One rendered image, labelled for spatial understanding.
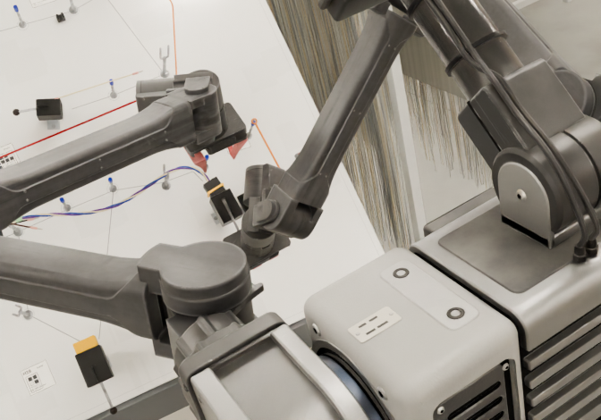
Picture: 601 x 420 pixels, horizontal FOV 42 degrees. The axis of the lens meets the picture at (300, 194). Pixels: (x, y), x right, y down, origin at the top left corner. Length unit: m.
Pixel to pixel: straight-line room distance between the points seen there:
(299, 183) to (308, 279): 0.44
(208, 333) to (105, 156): 0.45
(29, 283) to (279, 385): 0.33
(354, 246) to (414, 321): 1.08
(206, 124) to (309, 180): 0.18
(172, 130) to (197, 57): 0.58
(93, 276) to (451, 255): 0.34
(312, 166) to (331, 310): 0.64
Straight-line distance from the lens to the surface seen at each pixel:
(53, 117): 1.58
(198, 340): 0.65
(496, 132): 0.58
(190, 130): 1.12
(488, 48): 0.60
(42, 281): 0.79
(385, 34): 1.17
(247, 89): 1.65
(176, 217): 1.58
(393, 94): 2.04
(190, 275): 0.68
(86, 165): 1.03
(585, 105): 0.87
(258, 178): 1.28
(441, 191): 3.43
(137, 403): 1.55
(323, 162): 1.18
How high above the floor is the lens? 1.89
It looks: 32 degrees down
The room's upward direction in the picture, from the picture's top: 14 degrees counter-clockwise
